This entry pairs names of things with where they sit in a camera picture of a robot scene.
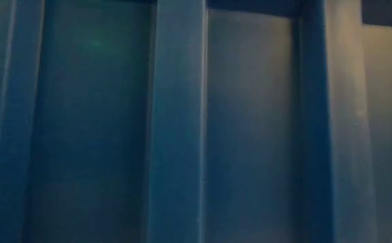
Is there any blue plastic bin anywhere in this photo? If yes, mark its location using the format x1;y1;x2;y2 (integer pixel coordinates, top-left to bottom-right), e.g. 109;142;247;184
0;0;392;243

